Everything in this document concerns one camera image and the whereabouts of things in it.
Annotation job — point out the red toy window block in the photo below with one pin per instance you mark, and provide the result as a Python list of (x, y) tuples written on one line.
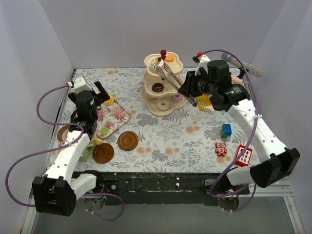
[(245, 158)]

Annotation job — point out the purple sprinkled donut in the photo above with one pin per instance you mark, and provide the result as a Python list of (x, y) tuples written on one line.
[(177, 98)]

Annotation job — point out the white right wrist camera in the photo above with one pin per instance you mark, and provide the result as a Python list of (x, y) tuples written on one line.
[(201, 61)]

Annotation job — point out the green cup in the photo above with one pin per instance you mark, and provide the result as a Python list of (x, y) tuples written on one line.
[(87, 152)]

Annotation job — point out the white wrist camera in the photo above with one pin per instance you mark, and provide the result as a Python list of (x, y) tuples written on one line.
[(78, 85), (201, 61)]

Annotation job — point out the metal serving tongs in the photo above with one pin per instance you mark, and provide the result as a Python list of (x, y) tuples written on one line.
[(162, 72)]

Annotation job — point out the green round biscuit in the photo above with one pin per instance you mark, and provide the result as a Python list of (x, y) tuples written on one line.
[(104, 130)]

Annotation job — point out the white donut with chocolate square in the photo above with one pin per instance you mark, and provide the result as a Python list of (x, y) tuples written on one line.
[(157, 62)]

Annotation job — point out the yellow toy window block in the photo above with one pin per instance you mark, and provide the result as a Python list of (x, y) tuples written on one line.
[(204, 104)]

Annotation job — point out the brown wooden coaster far left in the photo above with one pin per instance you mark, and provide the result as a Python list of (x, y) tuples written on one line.
[(62, 133)]

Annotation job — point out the blue toy brick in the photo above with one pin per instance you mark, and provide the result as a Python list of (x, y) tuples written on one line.
[(226, 127)]

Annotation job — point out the cream three-tier dessert stand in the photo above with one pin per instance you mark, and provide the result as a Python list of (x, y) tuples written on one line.
[(150, 98)]

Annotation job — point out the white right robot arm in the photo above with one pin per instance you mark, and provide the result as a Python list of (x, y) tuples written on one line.
[(277, 161)]

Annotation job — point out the floral tablecloth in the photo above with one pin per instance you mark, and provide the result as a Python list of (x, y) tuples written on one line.
[(183, 142)]

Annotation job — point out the pink microphone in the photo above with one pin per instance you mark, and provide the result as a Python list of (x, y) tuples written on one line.
[(236, 80)]

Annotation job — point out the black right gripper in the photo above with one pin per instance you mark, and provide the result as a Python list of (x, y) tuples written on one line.
[(189, 84)]

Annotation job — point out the floral serving tray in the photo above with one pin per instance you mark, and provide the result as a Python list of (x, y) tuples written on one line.
[(112, 116)]

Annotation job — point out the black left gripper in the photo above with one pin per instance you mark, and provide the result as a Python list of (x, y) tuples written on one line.
[(98, 98)]

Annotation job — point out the green toy brick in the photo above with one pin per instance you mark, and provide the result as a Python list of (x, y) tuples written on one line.
[(225, 134)]

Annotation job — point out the orange round biscuit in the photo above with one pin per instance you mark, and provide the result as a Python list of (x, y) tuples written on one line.
[(169, 58)]

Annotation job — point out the yellow glazed donut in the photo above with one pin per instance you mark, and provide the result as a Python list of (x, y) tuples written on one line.
[(109, 101)]

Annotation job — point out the brown wooden coaster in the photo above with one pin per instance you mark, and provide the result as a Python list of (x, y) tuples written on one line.
[(62, 133), (128, 140), (103, 153)]

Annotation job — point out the yellow cup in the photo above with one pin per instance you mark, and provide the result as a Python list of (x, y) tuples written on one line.
[(96, 141)]

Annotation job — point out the brown wooden coaster near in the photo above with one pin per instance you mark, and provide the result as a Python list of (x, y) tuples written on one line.
[(103, 153)]

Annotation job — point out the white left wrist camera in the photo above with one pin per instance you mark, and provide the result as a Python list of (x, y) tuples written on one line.
[(78, 85)]

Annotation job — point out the chocolate sprinkled donut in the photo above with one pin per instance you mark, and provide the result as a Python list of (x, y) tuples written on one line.
[(158, 87)]

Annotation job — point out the red owl toy figure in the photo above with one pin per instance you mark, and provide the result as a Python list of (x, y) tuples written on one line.
[(220, 149)]

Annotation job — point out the silver glitter microphone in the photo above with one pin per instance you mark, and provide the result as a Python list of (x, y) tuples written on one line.
[(249, 68)]

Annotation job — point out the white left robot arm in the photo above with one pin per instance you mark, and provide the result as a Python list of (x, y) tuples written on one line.
[(56, 192)]

